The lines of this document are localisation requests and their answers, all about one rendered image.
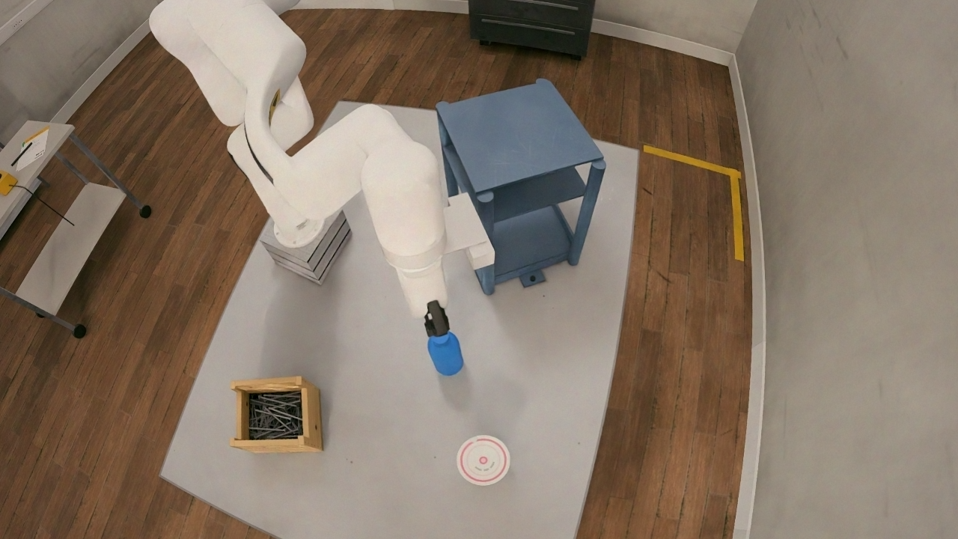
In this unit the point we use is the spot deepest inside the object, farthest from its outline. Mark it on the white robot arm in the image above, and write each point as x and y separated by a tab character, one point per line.
367	150

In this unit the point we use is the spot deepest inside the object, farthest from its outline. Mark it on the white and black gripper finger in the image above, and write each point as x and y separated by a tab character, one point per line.
438	323

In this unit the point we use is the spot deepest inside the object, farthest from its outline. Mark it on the white yogurt cup with pink stripes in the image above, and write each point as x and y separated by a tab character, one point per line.
483	460

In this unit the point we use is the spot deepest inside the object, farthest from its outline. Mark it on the small wooden crate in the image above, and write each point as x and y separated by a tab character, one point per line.
276	408

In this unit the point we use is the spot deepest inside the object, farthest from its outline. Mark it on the blue shelving unit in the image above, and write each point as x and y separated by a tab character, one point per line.
528	135

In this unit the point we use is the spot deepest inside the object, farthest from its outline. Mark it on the blue bottle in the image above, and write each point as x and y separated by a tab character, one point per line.
446	354

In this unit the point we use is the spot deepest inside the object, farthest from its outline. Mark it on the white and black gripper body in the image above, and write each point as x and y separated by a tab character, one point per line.
422	286

